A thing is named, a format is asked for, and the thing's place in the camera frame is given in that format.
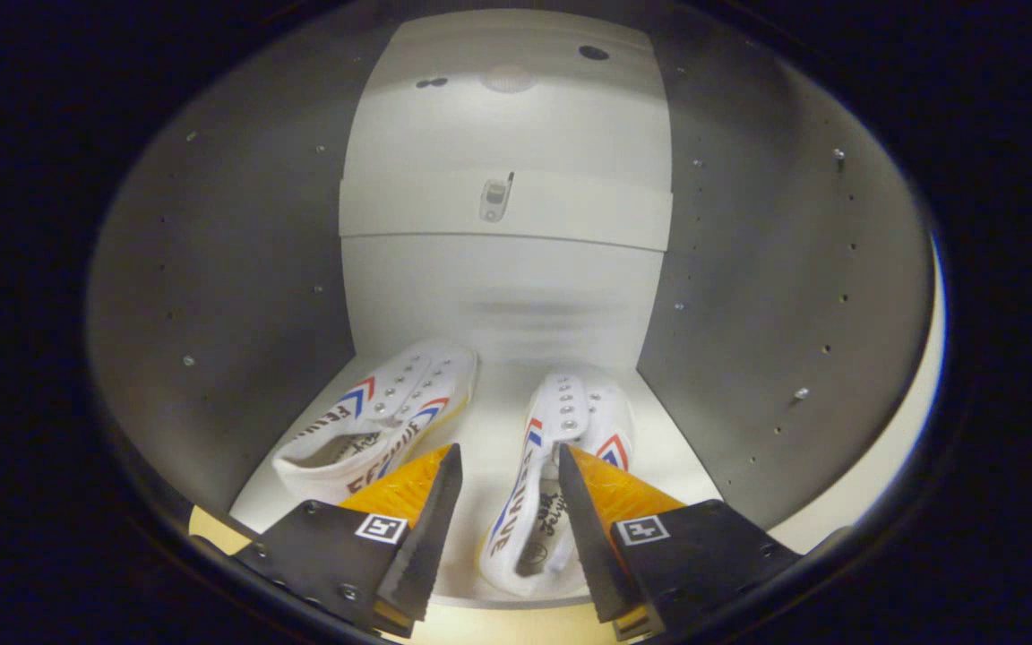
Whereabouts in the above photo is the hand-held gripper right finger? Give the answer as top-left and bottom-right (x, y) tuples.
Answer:
(556, 443), (804, 642)

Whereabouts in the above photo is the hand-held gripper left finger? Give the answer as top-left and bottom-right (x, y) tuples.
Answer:
(229, 443), (465, 641)

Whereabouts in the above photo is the white striped canvas shoe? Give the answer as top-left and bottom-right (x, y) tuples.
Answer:
(478, 372), (639, 599)
(271, 339), (479, 505)

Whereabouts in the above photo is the grey shoe cabinet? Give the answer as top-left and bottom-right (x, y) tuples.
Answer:
(86, 0), (938, 619)

